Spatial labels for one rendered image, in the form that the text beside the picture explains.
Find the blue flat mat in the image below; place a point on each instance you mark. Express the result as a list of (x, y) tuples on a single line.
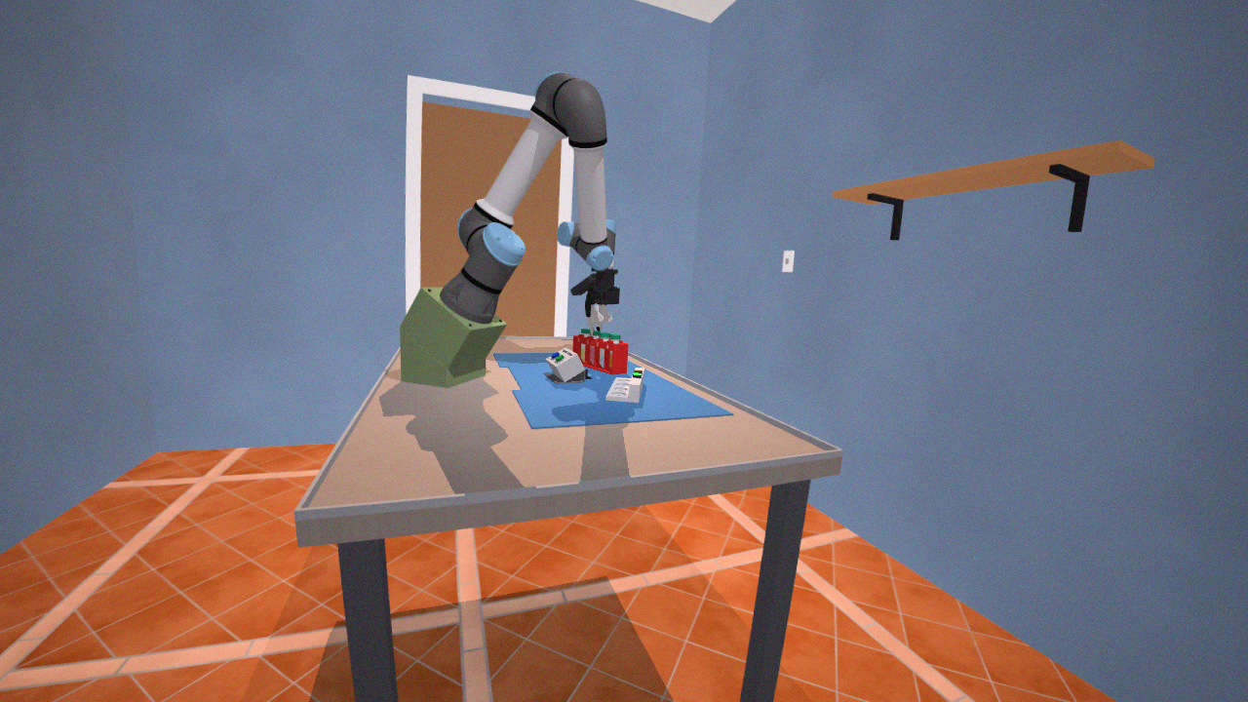
[(549, 405)]

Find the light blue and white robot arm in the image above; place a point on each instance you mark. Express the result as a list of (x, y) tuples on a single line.
[(485, 230)]

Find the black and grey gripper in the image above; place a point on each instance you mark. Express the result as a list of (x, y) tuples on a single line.
[(597, 314)]

